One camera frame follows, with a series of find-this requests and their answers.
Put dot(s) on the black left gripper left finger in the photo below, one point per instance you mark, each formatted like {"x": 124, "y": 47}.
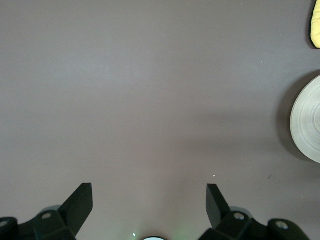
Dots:
{"x": 72, "y": 212}

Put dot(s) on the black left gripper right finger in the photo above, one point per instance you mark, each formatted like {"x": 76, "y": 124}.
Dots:
{"x": 217, "y": 212}

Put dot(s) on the round pale wooden plate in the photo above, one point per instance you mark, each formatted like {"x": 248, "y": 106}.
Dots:
{"x": 308, "y": 120}

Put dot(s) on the yellow quilted oven mitt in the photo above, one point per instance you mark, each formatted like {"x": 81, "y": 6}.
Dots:
{"x": 317, "y": 25}

